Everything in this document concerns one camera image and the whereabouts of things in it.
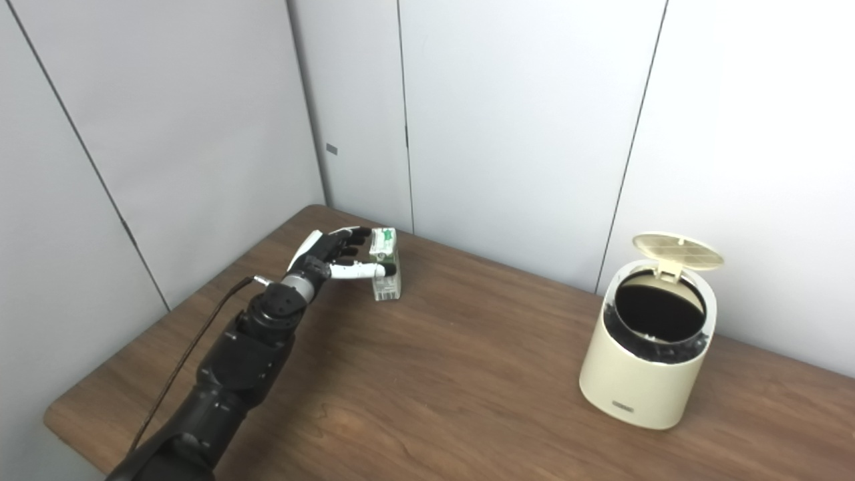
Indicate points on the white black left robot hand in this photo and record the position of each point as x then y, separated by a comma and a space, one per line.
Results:
320, 250

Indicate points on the green white milk carton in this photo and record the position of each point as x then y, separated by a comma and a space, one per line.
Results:
387, 287

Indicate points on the cream-colored lidded bin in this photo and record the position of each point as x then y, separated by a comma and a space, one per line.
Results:
634, 381

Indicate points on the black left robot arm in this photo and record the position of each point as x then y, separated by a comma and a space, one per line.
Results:
234, 374

